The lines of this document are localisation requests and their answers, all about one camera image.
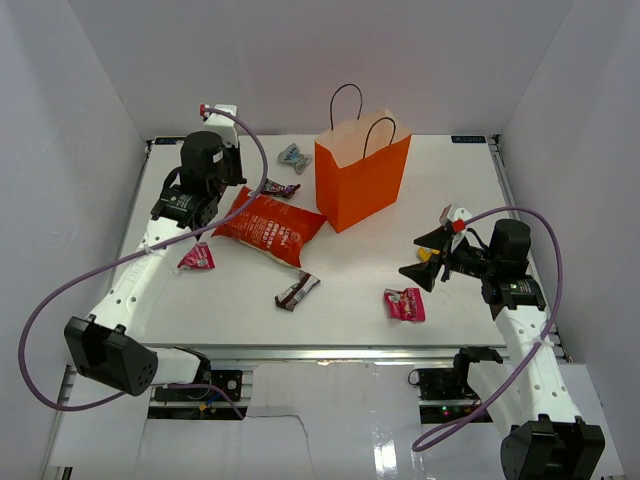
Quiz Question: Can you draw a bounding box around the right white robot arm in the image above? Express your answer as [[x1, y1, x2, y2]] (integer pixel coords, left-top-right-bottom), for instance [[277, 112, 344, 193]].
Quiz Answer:
[[399, 219, 605, 479]]

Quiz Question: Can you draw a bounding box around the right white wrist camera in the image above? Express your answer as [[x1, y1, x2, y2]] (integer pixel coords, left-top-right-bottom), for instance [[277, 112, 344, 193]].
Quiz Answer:
[[439, 204, 472, 234]]

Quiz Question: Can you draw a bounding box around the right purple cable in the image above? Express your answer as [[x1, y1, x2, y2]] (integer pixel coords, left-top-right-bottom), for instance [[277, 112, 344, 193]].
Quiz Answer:
[[411, 206, 565, 453]]

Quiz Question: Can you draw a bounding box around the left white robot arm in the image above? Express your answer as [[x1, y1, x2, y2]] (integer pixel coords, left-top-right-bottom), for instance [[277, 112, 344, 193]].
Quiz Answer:
[[64, 131, 246, 399]]

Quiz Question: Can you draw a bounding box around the aluminium table frame rail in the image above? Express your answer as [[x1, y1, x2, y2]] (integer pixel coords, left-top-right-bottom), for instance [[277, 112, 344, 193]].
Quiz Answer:
[[84, 344, 571, 362]]

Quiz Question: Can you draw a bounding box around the brown chocolate bar wrapper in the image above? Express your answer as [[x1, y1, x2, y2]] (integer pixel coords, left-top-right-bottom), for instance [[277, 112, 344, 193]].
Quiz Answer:
[[274, 270, 321, 312]]

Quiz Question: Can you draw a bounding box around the dark purple candy wrapper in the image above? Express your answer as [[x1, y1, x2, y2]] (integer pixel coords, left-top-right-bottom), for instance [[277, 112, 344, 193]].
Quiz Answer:
[[261, 179, 301, 199]]

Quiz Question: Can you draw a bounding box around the silver blue snack packet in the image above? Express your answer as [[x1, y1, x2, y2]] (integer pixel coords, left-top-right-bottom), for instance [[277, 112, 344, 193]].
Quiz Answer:
[[277, 143, 313, 175]]

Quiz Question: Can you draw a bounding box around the yellow snack packet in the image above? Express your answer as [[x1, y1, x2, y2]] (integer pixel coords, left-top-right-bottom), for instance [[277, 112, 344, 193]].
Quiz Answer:
[[418, 247, 439, 262]]

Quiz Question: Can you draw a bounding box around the large red chips bag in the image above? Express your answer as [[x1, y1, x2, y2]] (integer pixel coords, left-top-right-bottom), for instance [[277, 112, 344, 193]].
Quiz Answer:
[[212, 194, 326, 268]]

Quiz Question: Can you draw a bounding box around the orange paper bag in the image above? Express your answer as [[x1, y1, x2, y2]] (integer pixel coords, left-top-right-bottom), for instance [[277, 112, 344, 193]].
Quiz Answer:
[[314, 97, 412, 233]]

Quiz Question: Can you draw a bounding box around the small pink snack packet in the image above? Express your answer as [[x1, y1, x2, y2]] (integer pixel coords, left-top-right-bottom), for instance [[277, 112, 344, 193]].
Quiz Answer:
[[178, 242, 215, 270]]

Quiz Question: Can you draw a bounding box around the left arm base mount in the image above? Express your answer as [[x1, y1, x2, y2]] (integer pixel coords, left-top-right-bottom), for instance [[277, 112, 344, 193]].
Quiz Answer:
[[152, 368, 243, 403]]

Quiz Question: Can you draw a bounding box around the pink candy packet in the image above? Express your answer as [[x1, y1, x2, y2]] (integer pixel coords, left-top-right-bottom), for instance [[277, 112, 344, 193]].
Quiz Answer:
[[384, 287, 426, 323]]

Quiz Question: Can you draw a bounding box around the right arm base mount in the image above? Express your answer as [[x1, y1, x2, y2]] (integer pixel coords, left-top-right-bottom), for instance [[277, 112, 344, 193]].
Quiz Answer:
[[407, 368, 480, 406]]

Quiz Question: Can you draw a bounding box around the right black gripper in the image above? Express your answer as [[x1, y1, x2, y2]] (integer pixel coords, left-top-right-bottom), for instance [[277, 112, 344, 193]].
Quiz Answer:
[[399, 225, 499, 292]]

